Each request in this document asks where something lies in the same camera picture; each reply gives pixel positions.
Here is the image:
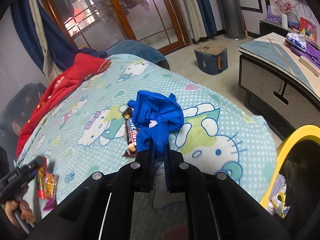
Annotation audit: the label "brown chocolate bar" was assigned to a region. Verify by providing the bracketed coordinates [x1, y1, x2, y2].
[123, 107, 138, 157]

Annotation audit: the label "blue plastic bag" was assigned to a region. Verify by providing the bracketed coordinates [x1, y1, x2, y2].
[127, 90, 184, 160]

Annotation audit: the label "orange snack packet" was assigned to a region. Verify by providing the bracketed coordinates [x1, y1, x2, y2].
[36, 155, 60, 212]

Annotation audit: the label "yellow rimmed trash bin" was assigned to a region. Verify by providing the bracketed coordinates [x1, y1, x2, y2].
[260, 125, 319, 239]

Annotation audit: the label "person left hand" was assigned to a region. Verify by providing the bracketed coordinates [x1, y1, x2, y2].
[3, 199, 37, 227]

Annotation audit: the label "dark sofa pillow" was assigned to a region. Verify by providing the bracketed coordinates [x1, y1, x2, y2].
[1, 83, 46, 172]

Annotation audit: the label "hello kitty bed sheet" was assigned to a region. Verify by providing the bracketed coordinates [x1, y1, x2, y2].
[16, 53, 278, 218]

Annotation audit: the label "blue fabric stool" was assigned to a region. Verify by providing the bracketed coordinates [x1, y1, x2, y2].
[194, 41, 228, 75]

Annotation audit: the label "red blanket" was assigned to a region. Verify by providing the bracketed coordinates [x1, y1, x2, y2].
[16, 53, 111, 157]

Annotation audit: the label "marble top coffee table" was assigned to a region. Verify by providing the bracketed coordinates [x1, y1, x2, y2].
[239, 33, 319, 139]

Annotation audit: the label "blue beige left curtain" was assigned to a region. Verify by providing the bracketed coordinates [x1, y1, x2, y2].
[10, 0, 107, 82]

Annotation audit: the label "blue beige curtain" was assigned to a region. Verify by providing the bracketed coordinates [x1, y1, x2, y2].
[176, 0, 222, 42]
[10, 0, 107, 82]

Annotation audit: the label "silver tower air conditioner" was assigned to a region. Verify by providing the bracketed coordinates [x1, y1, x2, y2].
[218, 0, 246, 39]

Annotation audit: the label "wooden glass sliding door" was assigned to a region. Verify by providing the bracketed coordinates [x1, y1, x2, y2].
[43, 0, 189, 55]

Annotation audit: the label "blue beige right curtain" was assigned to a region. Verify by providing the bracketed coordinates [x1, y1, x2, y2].
[176, 0, 222, 42]

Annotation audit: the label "black tv cabinet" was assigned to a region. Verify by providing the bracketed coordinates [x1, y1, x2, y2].
[259, 20, 292, 37]

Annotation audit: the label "white power strip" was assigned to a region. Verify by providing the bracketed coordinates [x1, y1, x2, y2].
[299, 56, 320, 77]

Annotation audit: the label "white blue tissue pack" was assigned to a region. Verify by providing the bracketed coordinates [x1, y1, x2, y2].
[286, 32, 306, 51]

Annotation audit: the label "purple cloth bag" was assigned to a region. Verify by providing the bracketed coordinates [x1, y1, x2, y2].
[285, 41, 320, 68]

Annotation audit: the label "white vase red flowers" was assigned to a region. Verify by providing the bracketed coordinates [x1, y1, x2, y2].
[274, 0, 294, 28]

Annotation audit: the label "colourful picture frame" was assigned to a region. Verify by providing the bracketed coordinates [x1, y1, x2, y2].
[299, 17, 317, 42]

